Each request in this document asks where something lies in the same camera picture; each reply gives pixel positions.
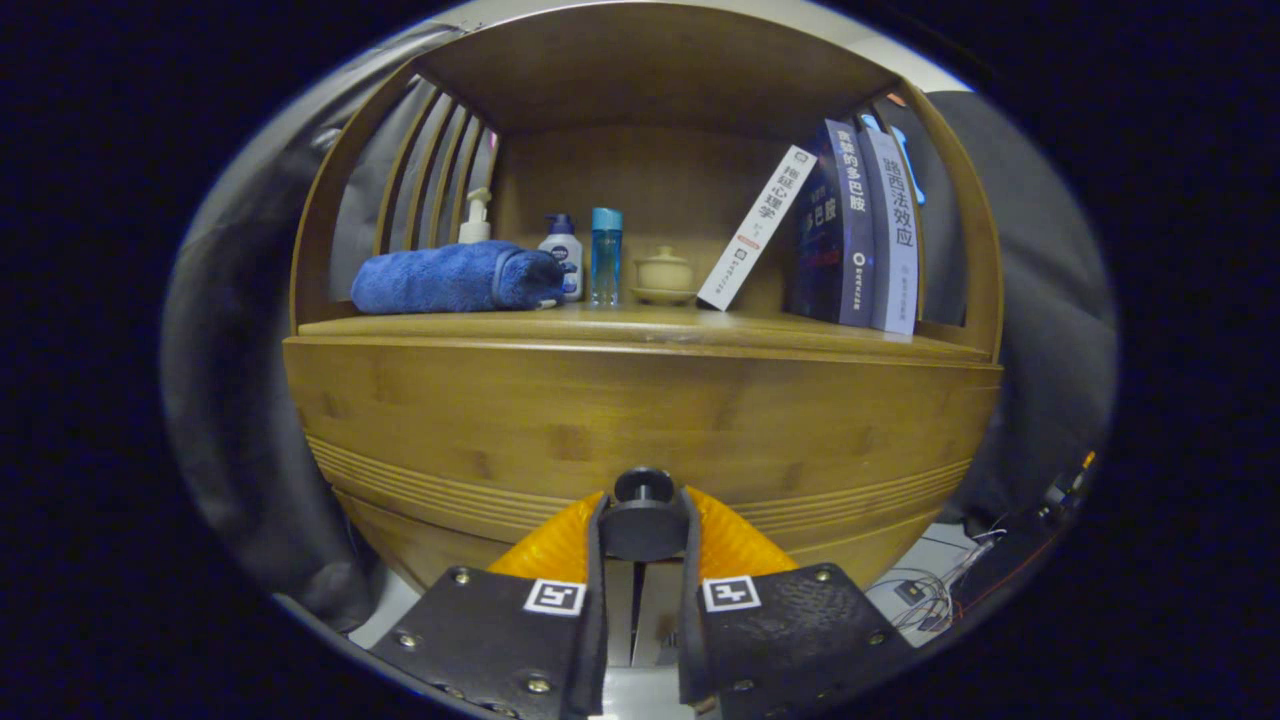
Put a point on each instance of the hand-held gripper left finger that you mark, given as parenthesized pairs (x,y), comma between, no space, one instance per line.
(597,600)

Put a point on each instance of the pale grey book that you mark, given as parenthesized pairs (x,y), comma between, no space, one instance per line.
(895,230)

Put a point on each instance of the wooden cabinet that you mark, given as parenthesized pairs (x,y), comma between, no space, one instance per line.
(650,60)

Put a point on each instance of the wooden countertop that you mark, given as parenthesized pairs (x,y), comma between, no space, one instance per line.
(640,322)

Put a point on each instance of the dark equipment with orange tip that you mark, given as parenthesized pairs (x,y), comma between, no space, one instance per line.
(1060,495)

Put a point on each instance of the beige lidded teacup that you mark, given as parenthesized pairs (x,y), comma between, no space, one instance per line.
(664,272)

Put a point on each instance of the black round drawer knob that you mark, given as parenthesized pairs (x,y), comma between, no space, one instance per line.
(645,525)

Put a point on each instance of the clear blue bottle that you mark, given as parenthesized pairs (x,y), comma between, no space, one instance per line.
(606,255)

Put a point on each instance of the white book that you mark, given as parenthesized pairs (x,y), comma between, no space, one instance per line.
(755,230)

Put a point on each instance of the white pump bottle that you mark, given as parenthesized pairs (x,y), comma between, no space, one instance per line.
(475,228)

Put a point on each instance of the blue folded towel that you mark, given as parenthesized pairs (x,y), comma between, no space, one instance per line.
(440,280)

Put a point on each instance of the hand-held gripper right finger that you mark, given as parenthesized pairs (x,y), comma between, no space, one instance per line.
(689,610)

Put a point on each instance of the dark blue book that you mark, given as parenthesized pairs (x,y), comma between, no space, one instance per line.
(835,240)

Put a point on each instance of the wooden cabinet door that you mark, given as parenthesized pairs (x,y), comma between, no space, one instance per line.
(655,610)
(620,610)

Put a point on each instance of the white bottle with blue cap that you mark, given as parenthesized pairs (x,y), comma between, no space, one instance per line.
(563,245)

